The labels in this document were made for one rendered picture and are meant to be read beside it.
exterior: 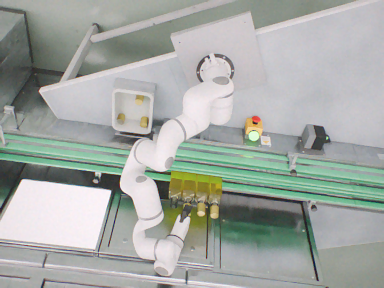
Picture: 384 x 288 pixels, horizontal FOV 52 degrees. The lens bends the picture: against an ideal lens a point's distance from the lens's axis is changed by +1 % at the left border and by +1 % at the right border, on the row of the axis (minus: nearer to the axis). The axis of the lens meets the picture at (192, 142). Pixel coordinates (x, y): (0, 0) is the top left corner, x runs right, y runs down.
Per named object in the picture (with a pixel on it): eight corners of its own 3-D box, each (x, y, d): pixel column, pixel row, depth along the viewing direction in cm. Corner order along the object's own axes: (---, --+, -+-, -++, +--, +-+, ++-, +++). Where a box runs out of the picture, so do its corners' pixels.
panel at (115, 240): (20, 180, 182) (-13, 244, 157) (20, 176, 180) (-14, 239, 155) (214, 205, 187) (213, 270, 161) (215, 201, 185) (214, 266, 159)
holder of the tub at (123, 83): (116, 126, 188) (113, 136, 182) (116, 77, 169) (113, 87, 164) (152, 131, 188) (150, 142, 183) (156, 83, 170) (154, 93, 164)
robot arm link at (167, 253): (143, 250, 136) (168, 253, 133) (155, 226, 144) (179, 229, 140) (155, 276, 145) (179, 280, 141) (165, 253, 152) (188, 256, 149)
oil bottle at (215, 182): (208, 171, 186) (207, 206, 170) (210, 163, 182) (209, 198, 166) (219, 172, 186) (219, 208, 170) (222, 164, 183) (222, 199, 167)
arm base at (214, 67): (192, 56, 157) (193, 76, 146) (223, 46, 155) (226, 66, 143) (206, 88, 167) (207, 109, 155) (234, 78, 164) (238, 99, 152)
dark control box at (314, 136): (300, 136, 186) (303, 148, 179) (306, 123, 180) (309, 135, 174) (318, 138, 186) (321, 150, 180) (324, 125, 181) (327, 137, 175)
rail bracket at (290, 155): (284, 154, 177) (288, 176, 167) (289, 142, 172) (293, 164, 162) (292, 155, 177) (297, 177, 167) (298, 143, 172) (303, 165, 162)
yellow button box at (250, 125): (243, 128, 184) (244, 138, 179) (247, 115, 179) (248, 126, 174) (258, 130, 185) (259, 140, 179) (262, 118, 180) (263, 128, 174)
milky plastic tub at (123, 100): (115, 118, 184) (111, 130, 177) (116, 77, 169) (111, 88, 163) (152, 123, 185) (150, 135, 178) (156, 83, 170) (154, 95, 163)
